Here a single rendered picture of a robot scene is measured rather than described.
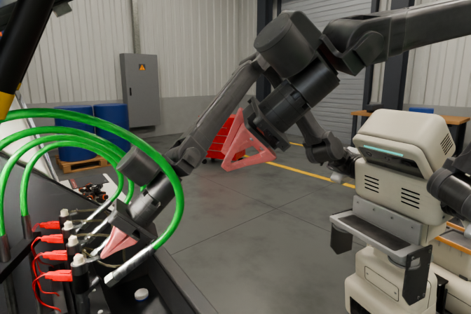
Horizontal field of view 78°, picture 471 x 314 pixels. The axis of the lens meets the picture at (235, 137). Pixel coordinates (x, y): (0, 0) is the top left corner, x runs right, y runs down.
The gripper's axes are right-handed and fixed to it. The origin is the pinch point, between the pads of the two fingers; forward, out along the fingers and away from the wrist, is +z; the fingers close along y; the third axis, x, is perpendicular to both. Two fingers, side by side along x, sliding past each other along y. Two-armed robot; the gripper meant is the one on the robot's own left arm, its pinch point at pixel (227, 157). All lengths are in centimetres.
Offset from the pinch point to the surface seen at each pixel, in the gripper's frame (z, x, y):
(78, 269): 35.8, -3.3, 0.0
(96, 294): 50, 7, -8
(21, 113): 15.0, -25.9, 0.8
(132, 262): 23.9, 1.2, 3.7
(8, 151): 48, -31, -28
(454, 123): -148, 317, -331
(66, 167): 322, -29, -371
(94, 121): 9.9, -18.2, -0.7
